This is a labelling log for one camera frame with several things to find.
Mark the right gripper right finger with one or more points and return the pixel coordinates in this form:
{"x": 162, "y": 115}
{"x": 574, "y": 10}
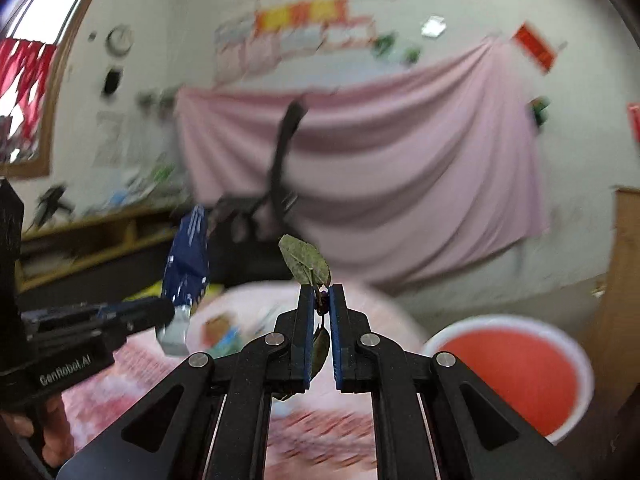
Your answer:
{"x": 433, "y": 417}

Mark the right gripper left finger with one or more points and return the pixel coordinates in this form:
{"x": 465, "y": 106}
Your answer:
{"x": 209, "y": 418}

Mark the blue snack wrapper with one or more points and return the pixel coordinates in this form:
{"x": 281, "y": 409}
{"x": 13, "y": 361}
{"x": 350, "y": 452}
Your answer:
{"x": 185, "y": 279}

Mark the dry green leaf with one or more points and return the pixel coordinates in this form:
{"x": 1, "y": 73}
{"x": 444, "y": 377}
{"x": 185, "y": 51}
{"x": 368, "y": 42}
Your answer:
{"x": 306, "y": 264}

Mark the left human hand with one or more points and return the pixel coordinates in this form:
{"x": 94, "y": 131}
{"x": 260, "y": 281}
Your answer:
{"x": 58, "y": 441}

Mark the colourful crumpled wrapper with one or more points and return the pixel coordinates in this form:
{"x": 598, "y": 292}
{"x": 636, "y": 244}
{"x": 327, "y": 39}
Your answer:
{"x": 220, "y": 336}

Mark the pink floral tablecloth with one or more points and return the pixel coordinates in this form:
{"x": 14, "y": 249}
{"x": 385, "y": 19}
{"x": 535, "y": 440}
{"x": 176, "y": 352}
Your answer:
{"x": 321, "y": 434}

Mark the black glue gun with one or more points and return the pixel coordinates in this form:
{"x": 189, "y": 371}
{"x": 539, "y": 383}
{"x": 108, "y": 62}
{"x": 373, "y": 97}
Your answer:
{"x": 51, "y": 202}

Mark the black office chair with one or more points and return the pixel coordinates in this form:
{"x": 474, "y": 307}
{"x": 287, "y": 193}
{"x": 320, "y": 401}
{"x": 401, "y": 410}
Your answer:
{"x": 243, "y": 244}

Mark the wooden cabinet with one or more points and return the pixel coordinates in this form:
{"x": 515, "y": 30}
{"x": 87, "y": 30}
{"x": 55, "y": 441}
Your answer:
{"x": 612, "y": 337}

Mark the pink hanging sheet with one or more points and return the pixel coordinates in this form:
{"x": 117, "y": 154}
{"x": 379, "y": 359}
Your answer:
{"x": 399, "y": 178}

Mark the green hanging ornament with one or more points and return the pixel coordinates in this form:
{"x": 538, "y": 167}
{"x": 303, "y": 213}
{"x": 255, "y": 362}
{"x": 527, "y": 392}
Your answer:
{"x": 539, "y": 107}

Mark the wooden framed window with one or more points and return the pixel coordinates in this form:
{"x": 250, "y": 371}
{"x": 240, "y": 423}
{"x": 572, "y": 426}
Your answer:
{"x": 37, "y": 38}

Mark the wooden wall shelf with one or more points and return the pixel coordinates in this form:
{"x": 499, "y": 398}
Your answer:
{"x": 63, "y": 249}

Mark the black wall object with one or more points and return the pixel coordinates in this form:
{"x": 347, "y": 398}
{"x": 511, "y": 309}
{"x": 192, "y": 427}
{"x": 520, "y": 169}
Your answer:
{"x": 111, "y": 82}

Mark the round wall clock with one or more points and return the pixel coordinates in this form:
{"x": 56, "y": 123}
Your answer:
{"x": 119, "y": 41}

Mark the green wall packets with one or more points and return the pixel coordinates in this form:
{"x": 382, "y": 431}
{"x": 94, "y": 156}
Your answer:
{"x": 391, "y": 48}

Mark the silver wall plate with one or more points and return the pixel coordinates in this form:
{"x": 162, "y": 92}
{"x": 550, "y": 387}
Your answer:
{"x": 433, "y": 27}

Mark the red diamond wall paper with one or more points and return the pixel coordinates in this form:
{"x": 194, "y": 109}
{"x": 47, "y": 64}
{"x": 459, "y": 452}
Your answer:
{"x": 535, "y": 46}

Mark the yellow red wall certificate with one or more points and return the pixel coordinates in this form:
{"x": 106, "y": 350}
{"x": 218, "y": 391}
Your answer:
{"x": 300, "y": 14}

